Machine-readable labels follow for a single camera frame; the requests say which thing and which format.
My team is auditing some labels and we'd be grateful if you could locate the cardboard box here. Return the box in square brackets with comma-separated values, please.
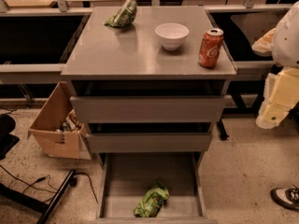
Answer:
[28, 82, 92, 160]

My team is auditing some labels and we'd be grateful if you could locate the green chip bag on counter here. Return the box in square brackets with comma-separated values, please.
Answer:
[105, 0, 137, 28]

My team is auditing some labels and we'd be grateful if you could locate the grey middle drawer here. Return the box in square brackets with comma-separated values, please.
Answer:
[87, 133, 212, 153]

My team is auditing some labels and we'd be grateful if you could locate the orange soda can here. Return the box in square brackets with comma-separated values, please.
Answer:
[199, 28, 224, 68]

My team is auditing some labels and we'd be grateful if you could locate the black floor cable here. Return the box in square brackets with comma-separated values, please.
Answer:
[0, 164, 99, 205]

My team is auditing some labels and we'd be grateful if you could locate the grey drawer cabinet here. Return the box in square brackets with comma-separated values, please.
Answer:
[61, 5, 237, 161]

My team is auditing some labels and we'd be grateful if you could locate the grey white sneaker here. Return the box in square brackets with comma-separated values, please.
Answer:
[270, 187, 299, 211]

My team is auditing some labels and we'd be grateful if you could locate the black table leg frame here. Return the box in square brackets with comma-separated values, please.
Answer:
[217, 81, 265, 141]

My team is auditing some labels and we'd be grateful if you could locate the black office chair base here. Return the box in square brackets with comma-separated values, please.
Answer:
[0, 114, 20, 160]

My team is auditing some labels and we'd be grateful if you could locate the grey bottom drawer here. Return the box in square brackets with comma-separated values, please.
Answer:
[96, 153, 218, 224]

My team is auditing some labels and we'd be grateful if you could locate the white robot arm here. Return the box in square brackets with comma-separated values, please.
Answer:
[252, 2, 299, 129]

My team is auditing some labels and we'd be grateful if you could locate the grey top drawer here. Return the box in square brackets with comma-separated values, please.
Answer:
[70, 97, 224, 123]

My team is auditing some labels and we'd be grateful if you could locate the black stand leg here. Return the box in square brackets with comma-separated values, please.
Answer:
[0, 169, 78, 224]

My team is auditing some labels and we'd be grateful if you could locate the grey drawer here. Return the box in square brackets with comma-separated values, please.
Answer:
[70, 97, 224, 123]
[96, 153, 218, 224]
[87, 133, 212, 153]

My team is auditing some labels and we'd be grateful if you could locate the green rice chip bag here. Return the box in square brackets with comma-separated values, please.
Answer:
[134, 180, 169, 217]

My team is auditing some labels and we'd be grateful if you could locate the white bowl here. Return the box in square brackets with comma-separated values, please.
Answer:
[155, 23, 189, 50]

